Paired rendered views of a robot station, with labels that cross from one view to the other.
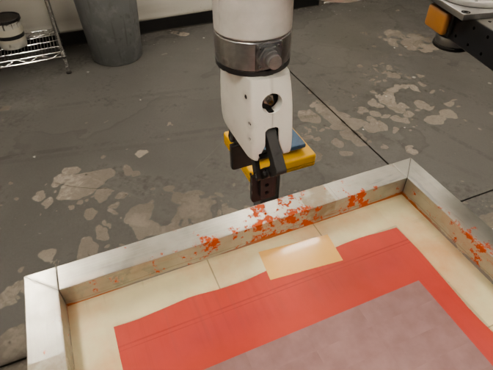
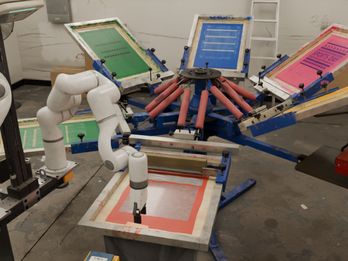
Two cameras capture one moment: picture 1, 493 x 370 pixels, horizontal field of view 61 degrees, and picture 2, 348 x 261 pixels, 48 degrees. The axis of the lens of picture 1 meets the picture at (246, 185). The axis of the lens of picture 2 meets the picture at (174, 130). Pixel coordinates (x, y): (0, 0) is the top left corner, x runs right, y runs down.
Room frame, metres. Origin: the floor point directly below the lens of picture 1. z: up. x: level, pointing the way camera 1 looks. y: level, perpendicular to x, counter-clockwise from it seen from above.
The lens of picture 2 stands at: (1.40, 0.93, 2.05)
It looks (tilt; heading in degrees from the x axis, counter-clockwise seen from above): 24 degrees down; 217
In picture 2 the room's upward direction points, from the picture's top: straight up
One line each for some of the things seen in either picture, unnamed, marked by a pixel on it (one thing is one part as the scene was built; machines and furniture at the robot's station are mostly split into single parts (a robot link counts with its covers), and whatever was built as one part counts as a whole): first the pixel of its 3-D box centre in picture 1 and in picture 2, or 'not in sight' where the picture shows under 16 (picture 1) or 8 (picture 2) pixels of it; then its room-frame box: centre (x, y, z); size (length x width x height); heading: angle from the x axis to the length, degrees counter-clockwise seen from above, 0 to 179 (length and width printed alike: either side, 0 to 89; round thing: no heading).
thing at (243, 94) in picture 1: (252, 95); (139, 193); (0.40, -0.01, 1.18); 0.10 x 0.07 x 0.11; 23
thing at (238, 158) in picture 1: (238, 141); (136, 218); (0.44, 0.01, 1.09); 0.03 x 0.03 x 0.07; 23
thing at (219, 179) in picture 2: not in sight; (223, 172); (-0.28, 0.01, 0.98); 0.30 x 0.05 x 0.07; 23
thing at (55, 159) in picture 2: not in sight; (52, 152); (0.41, -0.54, 1.21); 0.16 x 0.13 x 0.15; 102
